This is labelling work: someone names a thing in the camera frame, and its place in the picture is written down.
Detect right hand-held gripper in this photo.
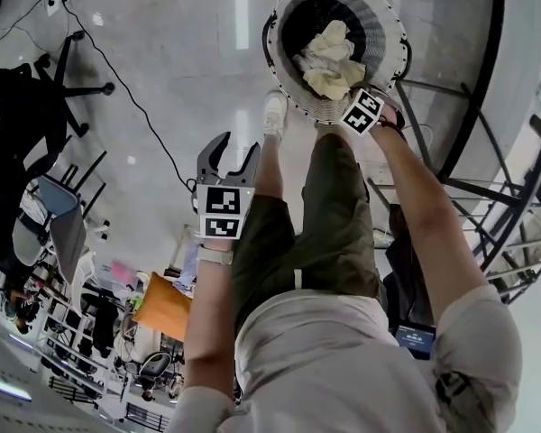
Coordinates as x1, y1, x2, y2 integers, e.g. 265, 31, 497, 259
338, 88, 386, 138

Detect person's left forearm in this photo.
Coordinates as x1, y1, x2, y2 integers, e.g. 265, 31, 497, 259
183, 262, 235, 390

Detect white black laundry basket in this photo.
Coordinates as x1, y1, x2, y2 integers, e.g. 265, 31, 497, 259
261, 0, 415, 126

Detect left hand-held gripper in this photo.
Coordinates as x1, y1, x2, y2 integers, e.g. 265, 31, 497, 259
190, 130, 262, 242

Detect person's olive green shorts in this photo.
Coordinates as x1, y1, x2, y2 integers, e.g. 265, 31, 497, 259
230, 132, 383, 333

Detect cream yellow clothes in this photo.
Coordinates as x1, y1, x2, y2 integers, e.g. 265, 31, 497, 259
290, 19, 368, 102

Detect person's right hand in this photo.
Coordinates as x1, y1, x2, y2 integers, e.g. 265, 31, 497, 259
374, 92, 407, 128

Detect black cable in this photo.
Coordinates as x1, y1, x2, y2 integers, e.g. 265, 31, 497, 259
62, 0, 198, 194

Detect white wristband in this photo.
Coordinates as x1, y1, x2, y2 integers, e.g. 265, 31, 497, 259
195, 244, 234, 267

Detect black screen device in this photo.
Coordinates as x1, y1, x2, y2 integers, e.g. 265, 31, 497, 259
393, 319, 438, 362

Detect person's left white shoe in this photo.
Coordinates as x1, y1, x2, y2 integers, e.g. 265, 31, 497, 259
262, 89, 291, 138

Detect grey metal drying rack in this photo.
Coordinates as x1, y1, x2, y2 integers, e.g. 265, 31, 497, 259
367, 0, 541, 307

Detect orange cushion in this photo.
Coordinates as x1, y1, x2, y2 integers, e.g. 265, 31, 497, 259
131, 271, 195, 343

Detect grey laptop on stand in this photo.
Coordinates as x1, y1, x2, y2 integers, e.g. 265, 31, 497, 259
37, 175, 88, 284

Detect black office chair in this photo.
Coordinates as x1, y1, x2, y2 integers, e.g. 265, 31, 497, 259
0, 29, 117, 178

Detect red string bracelet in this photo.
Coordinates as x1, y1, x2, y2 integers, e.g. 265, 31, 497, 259
370, 117, 408, 133

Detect person's white shirt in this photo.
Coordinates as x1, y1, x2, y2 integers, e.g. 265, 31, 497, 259
164, 284, 524, 433

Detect white power strip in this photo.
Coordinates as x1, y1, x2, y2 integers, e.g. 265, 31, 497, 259
44, 0, 77, 18

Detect person's right forearm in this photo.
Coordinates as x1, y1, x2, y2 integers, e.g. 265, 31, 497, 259
368, 122, 489, 333

